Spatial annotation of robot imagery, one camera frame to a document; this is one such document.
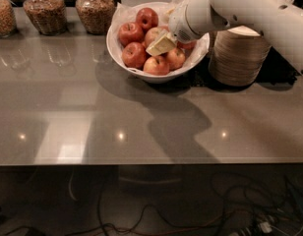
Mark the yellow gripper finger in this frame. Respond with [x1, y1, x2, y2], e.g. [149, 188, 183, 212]
[147, 32, 177, 56]
[163, 7, 175, 21]

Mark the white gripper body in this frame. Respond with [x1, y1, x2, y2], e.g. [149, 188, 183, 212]
[168, 0, 229, 43]

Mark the yellow-red apple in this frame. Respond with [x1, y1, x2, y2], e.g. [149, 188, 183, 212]
[143, 56, 170, 76]
[165, 47, 186, 71]
[145, 27, 167, 48]

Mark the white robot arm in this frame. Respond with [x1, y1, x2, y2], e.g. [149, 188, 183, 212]
[148, 0, 303, 75]

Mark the red apple top back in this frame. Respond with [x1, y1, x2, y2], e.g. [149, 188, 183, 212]
[136, 7, 158, 31]

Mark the red apple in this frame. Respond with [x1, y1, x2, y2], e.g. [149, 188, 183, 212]
[136, 7, 158, 31]
[118, 22, 145, 46]
[177, 41, 197, 50]
[122, 42, 147, 69]

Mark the red apple right back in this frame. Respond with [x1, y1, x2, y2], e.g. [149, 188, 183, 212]
[177, 41, 197, 50]

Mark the red apple front left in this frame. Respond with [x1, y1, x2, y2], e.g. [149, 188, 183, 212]
[122, 42, 147, 69]

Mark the red apple left back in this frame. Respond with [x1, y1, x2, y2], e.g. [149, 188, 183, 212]
[118, 22, 145, 46]

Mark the white paper bowl liner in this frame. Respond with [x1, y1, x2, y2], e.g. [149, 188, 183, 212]
[110, 0, 210, 77]

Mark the white ceramic bowl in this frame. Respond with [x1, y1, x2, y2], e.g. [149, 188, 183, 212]
[105, 1, 211, 85]

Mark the front stack of paper bowls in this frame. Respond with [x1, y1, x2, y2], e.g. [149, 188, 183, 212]
[209, 27, 271, 87]

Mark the right glass cereal jar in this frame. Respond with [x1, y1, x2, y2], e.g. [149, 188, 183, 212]
[75, 0, 115, 35]

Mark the glass cereal jar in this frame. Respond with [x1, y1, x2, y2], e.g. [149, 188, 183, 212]
[75, 0, 115, 35]
[0, 0, 17, 37]
[23, 0, 67, 35]

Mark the middle glass cereal jar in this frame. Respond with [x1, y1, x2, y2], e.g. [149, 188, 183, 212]
[23, 0, 67, 35]

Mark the left glass cereal jar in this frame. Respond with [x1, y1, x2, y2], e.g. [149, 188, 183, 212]
[0, 0, 17, 37]

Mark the white power adapter on floor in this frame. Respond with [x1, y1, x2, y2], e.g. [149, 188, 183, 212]
[259, 222, 272, 234]

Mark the black cable on floor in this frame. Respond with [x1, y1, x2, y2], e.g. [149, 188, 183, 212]
[0, 170, 303, 236]

